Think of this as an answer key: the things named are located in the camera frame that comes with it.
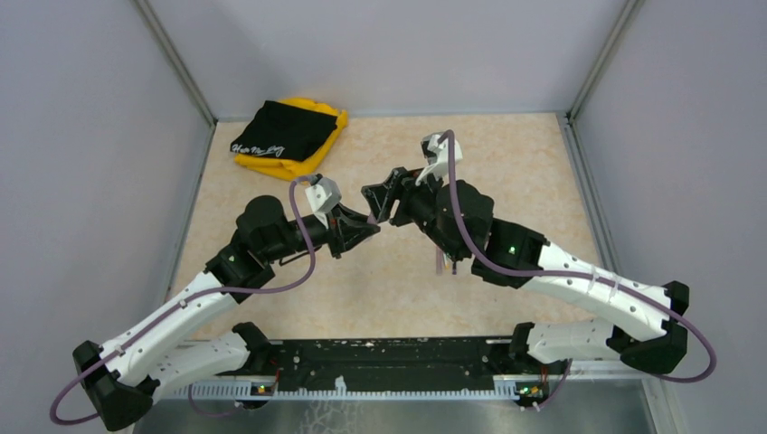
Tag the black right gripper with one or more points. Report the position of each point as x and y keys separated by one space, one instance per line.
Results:
x=400 y=186

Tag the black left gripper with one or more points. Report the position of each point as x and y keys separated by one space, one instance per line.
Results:
x=346 y=229

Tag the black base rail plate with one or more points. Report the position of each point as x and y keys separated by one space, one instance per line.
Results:
x=401 y=367

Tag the mauve pen with red tip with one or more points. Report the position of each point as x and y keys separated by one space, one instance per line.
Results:
x=439 y=262

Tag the black folded cloth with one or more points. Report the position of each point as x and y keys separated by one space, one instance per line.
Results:
x=282 y=131

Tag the yellow folded cloth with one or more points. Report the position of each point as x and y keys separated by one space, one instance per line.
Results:
x=287 y=170

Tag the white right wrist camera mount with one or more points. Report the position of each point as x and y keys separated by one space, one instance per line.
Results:
x=436 y=149

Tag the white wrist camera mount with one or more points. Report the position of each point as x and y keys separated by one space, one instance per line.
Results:
x=436 y=149
x=323 y=195

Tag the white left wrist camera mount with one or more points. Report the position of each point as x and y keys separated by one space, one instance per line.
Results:
x=323 y=195

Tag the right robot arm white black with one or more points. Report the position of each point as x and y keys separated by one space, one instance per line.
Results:
x=633 y=323

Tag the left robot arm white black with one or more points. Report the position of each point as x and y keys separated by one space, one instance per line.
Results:
x=127 y=375

